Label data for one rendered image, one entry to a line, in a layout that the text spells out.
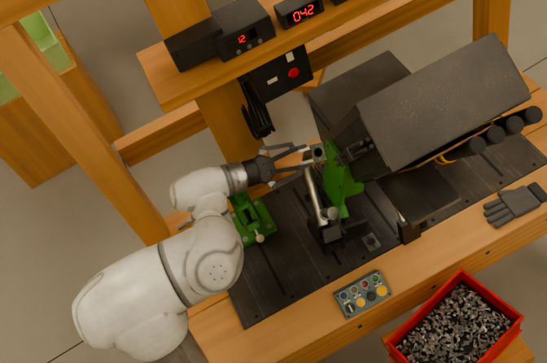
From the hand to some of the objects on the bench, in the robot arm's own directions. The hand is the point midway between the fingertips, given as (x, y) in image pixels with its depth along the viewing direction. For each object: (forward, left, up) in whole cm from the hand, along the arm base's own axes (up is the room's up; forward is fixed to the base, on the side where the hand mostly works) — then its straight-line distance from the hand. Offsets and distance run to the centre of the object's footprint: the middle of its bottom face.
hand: (308, 154), depth 172 cm
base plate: (-4, -14, -35) cm, 37 cm away
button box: (-30, +10, -36) cm, 48 cm away
